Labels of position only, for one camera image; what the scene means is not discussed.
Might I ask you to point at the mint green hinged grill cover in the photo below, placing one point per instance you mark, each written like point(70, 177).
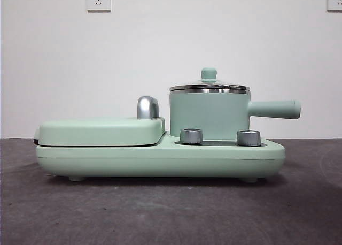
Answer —
point(96, 131)

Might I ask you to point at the mint green breakfast machine base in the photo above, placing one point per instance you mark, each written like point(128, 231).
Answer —
point(160, 159)

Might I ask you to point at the glass lid with green knob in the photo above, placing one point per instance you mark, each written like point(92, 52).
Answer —
point(209, 74)

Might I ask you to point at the silver control knob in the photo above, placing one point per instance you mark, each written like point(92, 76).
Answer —
point(190, 136)
point(249, 137)

